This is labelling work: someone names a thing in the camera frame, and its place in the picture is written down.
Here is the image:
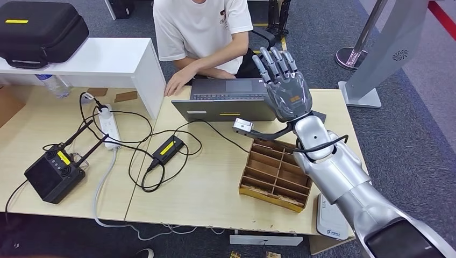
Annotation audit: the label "person's right hand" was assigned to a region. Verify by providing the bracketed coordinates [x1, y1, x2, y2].
[212, 68, 237, 80]

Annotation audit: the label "person's left hand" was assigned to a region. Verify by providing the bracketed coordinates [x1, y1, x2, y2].
[163, 65, 197, 97]

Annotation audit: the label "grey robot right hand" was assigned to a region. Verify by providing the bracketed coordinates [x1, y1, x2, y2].
[252, 46, 314, 124]

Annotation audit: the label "cardboard compartment organizer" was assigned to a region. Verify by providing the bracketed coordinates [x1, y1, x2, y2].
[238, 139, 314, 213]

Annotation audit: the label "person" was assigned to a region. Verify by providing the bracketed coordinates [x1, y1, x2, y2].
[153, 0, 263, 97]

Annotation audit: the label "grey flat card reader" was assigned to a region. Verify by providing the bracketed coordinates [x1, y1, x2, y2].
[316, 193, 351, 241]

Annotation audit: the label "grey laptop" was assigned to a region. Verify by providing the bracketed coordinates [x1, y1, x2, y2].
[170, 78, 277, 123]

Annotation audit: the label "yellow floor tape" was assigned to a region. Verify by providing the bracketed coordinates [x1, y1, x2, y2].
[253, 23, 288, 54]

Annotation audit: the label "black power adapter yellow label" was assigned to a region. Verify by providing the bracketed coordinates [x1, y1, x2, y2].
[152, 135, 186, 166]

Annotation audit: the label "black stand legs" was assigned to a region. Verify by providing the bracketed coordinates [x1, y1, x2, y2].
[265, 0, 292, 39]

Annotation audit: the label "white power strip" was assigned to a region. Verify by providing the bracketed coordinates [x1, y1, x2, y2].
[98, 104, 122, 151]

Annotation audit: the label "white desk shelf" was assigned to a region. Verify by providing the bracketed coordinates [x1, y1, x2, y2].
[0, 37, 167, 120]

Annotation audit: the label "black box on floor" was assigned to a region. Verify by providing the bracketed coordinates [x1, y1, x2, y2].
[106, 0, 136, 19]

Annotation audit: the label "white board panel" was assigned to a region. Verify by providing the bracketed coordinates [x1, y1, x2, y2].
[103, 0, 117, 20]

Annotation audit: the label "grey kiosk stand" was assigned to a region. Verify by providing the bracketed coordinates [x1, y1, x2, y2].
[338, 0, 430, 109]

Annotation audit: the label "clear plastic water bottle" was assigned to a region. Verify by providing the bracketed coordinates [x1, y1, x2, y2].
[35, 74, 71, 98]

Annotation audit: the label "clear plastic holder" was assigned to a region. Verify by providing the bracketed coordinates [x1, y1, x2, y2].
[72, 153, 90, 171]

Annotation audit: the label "black carrying case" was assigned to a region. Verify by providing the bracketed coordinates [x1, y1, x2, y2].
[0, 1, 90, 69]

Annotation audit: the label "wooden table leg panel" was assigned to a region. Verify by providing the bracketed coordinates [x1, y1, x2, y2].
[309, 235, 355, 256]

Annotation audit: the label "black router box with antennas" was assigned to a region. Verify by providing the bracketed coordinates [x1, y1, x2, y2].
[24, 119, 109, 205]

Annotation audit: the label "brown cardboard sheet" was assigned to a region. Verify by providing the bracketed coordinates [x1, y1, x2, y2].
[0, 86, 26, 128]

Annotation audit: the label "red barrier strip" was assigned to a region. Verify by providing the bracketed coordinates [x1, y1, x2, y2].
[427, 1, 456, 41]

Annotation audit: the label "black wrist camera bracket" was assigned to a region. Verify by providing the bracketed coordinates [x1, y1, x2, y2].
[246, 123, 295, 142]

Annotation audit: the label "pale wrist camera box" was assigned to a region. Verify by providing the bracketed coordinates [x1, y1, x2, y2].
[233, 118, 254, 135]

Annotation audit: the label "black laptop power cable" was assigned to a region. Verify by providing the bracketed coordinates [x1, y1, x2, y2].
[127, 120, 251, 194]

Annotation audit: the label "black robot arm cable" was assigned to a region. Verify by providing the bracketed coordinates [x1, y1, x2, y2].
[295, 134, 349, 154]

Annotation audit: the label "chrome stanchion post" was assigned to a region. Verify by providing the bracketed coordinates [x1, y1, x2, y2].
[334, 0, 388, 72]

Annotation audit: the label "grey power strip cable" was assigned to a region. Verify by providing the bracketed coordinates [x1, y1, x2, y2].
[92, 147, 226, 242]

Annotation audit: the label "black router cable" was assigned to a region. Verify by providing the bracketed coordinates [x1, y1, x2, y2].
[4, 180, 29, 225]

